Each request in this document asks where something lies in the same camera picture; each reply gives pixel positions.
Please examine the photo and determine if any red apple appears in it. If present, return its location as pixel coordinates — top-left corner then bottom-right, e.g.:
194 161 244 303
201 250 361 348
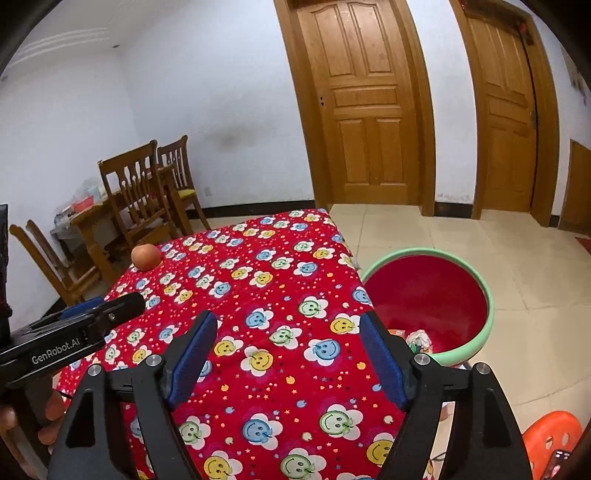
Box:
131 244 162 272

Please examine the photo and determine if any red smiley flower tablecloth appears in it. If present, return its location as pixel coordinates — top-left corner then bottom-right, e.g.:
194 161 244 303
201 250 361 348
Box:
55 209 444 480

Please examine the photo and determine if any clutter pile on dining table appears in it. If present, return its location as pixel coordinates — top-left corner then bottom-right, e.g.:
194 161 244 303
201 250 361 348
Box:
55 182 109 222

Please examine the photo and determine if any wooden dining chair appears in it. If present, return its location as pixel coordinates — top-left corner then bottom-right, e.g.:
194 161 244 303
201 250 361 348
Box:
157 135 211 234
98 140 174 247
9 219 100 305

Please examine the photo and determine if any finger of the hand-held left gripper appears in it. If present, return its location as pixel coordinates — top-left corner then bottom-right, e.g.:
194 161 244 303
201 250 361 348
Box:
95 292 145 330
61 296 106 320

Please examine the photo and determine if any white tissue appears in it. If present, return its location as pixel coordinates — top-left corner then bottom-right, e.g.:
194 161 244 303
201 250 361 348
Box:
404 329 432 355

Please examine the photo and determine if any wooden dining table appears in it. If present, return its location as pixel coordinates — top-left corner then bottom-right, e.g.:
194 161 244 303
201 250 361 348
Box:
55 168 174 287

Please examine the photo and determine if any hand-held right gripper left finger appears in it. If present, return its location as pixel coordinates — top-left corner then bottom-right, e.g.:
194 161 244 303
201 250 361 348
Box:
46 310 219 480

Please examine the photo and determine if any red bin with green rim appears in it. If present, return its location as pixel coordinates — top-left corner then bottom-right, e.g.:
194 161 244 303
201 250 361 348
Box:
360 248 496 367

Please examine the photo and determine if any smartphone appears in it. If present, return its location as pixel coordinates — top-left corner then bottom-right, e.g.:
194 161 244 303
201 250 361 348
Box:
542 450 571 478

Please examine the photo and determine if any small wooden cabinet door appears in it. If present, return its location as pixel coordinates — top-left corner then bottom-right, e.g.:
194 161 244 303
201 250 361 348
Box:
558 140 591 234

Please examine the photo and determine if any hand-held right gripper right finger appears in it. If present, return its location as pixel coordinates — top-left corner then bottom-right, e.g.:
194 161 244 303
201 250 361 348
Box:
360 311 534 480

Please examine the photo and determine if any person's left hand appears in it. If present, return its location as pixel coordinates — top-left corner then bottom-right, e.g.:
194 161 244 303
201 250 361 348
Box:
0 390 65 445

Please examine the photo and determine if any beige wall panel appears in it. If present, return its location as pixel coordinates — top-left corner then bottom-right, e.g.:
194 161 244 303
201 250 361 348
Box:
561 46 587 107

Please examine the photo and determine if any orange plastic stool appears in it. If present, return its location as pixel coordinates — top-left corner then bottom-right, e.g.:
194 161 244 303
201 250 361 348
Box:
522 411 583 480

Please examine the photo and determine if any wooden panel door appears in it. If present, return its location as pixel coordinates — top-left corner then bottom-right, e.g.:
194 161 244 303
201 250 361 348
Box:
273 0 437 217

